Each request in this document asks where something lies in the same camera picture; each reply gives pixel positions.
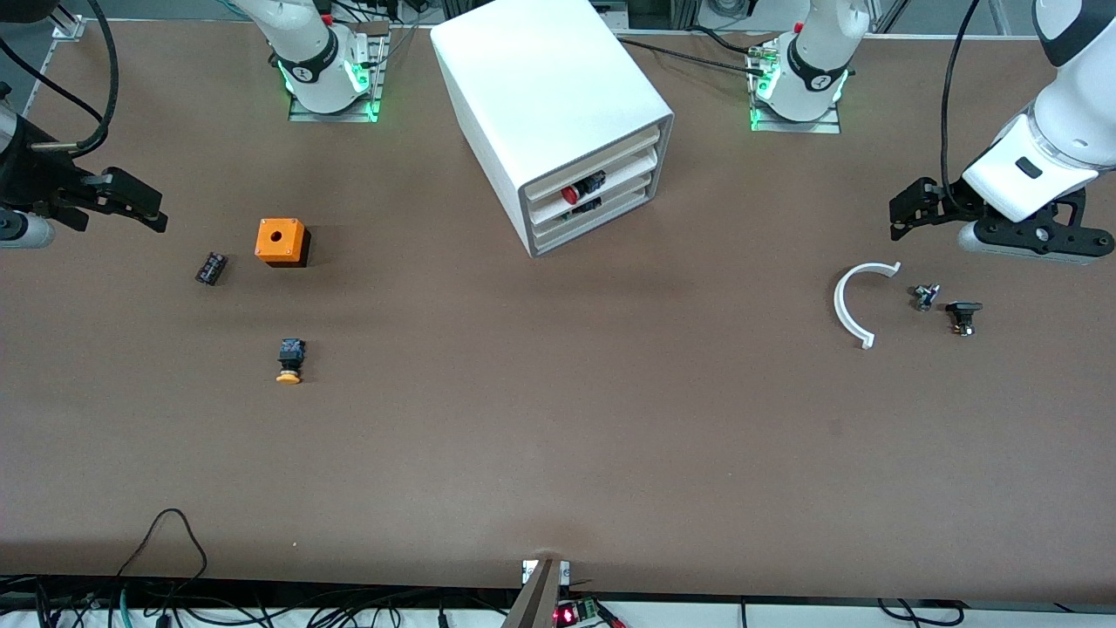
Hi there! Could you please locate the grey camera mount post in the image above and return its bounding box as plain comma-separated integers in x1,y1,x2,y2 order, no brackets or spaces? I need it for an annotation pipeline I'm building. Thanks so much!
501,558,573,628

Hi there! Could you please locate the white drawer cabinet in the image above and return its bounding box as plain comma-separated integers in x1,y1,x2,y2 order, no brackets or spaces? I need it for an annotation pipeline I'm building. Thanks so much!
430,0,675,258

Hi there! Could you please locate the black floor cable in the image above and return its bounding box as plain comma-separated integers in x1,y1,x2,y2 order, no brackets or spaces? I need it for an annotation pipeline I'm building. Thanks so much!
876,597,966,627

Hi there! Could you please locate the green circuit board red LED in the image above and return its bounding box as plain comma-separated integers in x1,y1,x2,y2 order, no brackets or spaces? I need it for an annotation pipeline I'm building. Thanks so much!
555,597,604,627

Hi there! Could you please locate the white plastic drawer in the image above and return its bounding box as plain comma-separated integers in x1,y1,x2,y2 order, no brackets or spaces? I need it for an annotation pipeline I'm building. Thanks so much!
527,150,657,224
532,181,655,248
521,125,661,200

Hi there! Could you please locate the thin black looped cable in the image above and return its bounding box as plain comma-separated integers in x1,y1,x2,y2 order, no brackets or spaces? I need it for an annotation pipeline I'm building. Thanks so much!
116,509,210,603

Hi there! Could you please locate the small black switch component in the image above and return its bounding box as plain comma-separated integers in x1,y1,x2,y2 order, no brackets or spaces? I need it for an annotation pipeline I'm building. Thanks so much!
946,301,984,338

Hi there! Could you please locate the white curved plastic arc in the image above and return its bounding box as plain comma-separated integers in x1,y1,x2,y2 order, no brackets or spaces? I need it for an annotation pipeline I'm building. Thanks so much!
834,262,902,350

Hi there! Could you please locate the red push button switch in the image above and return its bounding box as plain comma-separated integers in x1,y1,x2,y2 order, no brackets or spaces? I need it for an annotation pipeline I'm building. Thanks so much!
561,172,608,206

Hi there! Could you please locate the yellow push button switch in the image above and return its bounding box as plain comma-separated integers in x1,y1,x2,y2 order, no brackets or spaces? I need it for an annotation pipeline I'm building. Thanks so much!
276,338,306,385

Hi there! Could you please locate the black table cable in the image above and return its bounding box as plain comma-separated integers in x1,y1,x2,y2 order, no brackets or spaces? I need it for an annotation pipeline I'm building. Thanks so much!
615,37,772,78
687,24,755,55

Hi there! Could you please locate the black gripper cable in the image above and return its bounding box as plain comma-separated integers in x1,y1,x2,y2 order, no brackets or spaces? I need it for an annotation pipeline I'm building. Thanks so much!
939,0,983,215
0,0,119,154

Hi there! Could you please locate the orange button enclosure box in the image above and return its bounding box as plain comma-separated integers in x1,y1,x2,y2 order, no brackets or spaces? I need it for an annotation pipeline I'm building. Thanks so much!
255,218,311,268

